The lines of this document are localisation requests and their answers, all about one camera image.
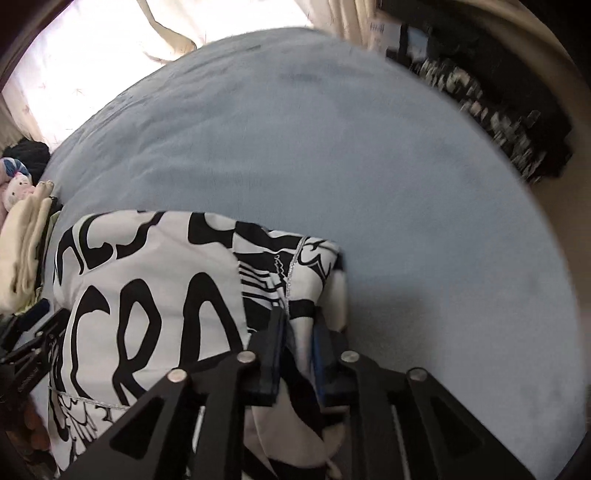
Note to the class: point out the black and white patterned cloth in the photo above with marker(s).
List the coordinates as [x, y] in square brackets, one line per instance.
[489, 115]

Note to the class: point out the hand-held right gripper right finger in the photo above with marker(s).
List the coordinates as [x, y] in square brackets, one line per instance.
[330, 369]

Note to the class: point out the white and pink cat plush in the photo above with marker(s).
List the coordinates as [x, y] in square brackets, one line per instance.
[18, 191]

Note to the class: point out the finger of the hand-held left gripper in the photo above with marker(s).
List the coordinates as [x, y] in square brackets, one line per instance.
[37, 332]

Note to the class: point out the black bag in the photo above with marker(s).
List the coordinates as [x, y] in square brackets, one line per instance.
[531, 92]

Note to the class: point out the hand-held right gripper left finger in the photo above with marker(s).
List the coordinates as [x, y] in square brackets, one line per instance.
[270, 355]

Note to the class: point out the black fuzzy cloth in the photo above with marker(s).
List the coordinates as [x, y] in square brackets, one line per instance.
[27, 154]

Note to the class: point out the white cardboard box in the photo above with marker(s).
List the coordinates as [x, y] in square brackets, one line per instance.
[383, 32]

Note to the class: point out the bed with blue sheet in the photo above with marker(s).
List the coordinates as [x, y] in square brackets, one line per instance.
[369, 184]

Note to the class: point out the person's left hand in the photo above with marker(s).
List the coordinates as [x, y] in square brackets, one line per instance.
[34, 424]

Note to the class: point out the beige leaf print curtain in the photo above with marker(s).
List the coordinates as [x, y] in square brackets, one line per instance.
[14, 124]

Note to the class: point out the cream folded blanket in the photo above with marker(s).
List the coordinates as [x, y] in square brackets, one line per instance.
[18, 249]

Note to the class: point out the black and white printed jacket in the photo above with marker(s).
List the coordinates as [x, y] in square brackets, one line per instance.
[161, 277]

